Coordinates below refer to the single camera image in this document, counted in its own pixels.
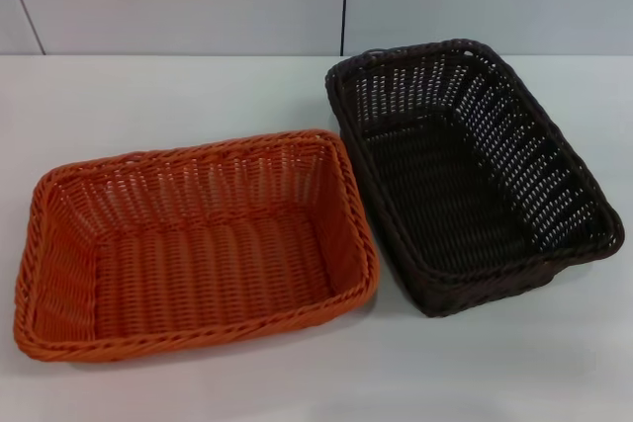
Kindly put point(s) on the dark brown woven basket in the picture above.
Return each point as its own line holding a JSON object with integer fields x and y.
{"x": 445, "y": 194}

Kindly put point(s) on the orange woven plastic basket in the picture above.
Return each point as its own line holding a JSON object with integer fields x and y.
{"x": 207, "y": 264}

